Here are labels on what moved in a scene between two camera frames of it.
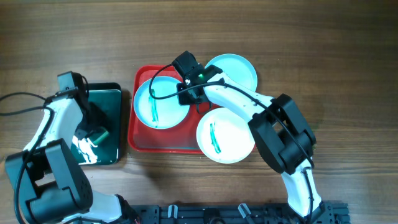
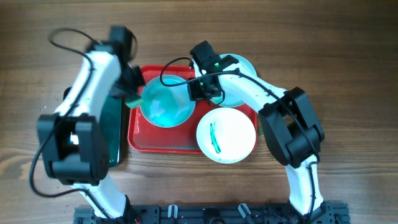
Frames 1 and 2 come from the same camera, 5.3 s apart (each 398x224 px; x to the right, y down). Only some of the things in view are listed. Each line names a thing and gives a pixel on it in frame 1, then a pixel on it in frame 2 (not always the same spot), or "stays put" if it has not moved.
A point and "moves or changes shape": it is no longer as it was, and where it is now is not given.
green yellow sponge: (101, 137) moves or changes shape
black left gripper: (99, 115) -> (119, 93)
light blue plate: (157, 103) moves or changes shape
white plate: (224, 137) stays put
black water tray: (108, 151) stays put
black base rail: (326, 213) stays put
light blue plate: (237, 68) stays put
